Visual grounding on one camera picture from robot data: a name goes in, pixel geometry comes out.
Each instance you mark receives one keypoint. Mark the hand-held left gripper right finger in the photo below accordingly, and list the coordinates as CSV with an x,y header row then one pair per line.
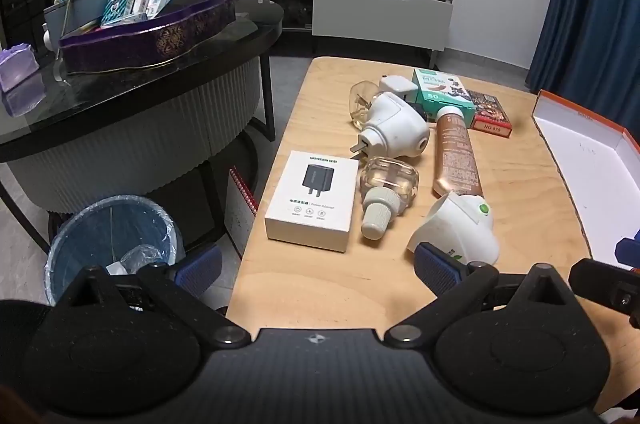
x,y
437,269

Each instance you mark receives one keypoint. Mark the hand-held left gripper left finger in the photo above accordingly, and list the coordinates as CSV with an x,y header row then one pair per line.
x,y
200,266

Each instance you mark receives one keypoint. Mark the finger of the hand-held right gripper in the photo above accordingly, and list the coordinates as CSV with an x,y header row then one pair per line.
x,y
629,250
600,279

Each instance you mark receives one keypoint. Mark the white heater with green button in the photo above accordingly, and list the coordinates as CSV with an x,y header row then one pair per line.
x,y
460,219

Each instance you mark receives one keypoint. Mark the orange and white cardboard box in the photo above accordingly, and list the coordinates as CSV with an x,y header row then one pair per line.
x,y
585,164

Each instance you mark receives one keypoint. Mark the bronze tube with white cap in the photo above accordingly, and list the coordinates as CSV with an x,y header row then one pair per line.
x,y
457,154

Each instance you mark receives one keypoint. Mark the white charger box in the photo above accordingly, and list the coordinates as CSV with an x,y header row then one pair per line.
x,y
310,199

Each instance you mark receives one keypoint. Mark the white cube charger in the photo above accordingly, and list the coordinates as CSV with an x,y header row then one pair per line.
x,y
397,85

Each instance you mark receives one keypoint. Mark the red spiral notebook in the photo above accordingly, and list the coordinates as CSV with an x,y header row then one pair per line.
x,y
242,199

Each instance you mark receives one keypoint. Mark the clear bottle with grey cap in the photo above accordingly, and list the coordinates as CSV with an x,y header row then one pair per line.
x,y
385,189

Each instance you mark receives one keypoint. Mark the blue lined trash bin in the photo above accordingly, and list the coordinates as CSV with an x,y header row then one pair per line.
x,y
100,244

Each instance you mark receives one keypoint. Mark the white mosquito repellent heater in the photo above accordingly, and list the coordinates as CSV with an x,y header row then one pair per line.
x,y
395,127

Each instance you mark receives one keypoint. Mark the black round coffee table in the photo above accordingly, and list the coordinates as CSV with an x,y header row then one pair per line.
x,y
125,129

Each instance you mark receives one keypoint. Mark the red dark card box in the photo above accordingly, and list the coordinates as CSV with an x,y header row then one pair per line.
x,y
490,114

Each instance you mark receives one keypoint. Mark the green bandage box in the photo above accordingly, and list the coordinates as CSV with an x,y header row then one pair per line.
x,y
442,92

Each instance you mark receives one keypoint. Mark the clear repellent refill bottle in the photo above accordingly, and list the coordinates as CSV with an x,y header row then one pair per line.
x,y
359,102

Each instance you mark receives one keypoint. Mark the purple patterned tin tray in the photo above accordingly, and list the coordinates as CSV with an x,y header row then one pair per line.
x,y
145,42

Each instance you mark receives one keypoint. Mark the dark blue curtain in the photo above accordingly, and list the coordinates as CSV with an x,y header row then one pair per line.
x,y
590,4

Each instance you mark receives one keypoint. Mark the grey television stand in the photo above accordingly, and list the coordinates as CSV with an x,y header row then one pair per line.
x,y
380,19

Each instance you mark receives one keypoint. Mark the lavender tissue pack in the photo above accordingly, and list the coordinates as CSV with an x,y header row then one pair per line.
x,y
17,63

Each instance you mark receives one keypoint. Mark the teal printed carton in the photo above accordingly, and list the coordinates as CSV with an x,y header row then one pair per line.
x,y
120,2

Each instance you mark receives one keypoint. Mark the pale blue storage box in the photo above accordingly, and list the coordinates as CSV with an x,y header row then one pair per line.
x,y
75,12

